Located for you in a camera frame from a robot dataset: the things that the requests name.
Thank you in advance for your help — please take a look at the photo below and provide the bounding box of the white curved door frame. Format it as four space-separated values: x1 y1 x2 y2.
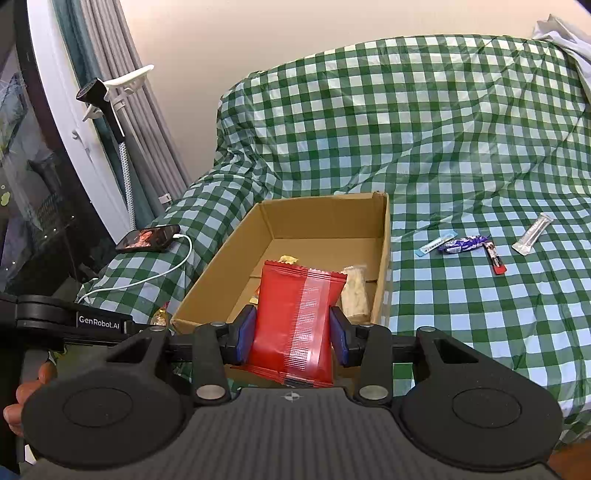
24 0 136 241

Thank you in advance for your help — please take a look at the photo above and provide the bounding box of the green checked sofa cover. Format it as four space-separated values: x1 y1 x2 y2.
83 34 591 446

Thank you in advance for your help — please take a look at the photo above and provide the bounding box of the beige snack packet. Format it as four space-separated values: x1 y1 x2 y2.
340 264 373 319

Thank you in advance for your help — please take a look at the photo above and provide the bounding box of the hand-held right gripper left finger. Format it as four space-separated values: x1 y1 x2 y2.
105 306 258 405

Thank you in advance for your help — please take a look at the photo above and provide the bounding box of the cardboard box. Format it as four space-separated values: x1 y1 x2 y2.
170 191 391 389

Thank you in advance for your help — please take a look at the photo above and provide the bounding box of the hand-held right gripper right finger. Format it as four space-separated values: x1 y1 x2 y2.
329 306 479 407

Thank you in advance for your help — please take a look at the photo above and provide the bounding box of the white charging cable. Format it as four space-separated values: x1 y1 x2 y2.
75 233 193 306

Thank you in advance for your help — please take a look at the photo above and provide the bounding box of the purple snack packet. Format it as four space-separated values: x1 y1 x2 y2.
437 235 491 256

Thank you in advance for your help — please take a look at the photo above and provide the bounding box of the blue and white stick packet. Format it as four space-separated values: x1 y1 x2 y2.
415 233 458 256

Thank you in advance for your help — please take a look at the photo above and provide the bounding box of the silver bar wrapper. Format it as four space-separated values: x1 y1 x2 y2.
512 213 554 256

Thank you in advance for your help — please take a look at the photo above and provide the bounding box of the dark glass door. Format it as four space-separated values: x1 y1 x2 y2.
0 0 117 297

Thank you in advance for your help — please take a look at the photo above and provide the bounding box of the red snack packet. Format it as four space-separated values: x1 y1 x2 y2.
230 259 348 388

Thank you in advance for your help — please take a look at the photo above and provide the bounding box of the pale grey crumpled cloth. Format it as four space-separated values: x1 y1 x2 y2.
531 14 591 95

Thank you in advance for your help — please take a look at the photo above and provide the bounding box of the gold candy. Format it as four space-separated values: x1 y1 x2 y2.
151 302 174 327

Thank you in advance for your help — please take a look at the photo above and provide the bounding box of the black and red stick packet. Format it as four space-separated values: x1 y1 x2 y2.
484 242 508 276

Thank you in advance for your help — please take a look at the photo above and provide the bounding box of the black smartphone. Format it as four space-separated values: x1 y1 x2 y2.
115 224 182 254

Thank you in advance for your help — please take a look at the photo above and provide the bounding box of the person's left hand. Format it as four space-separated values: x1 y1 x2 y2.
4 362 59 437

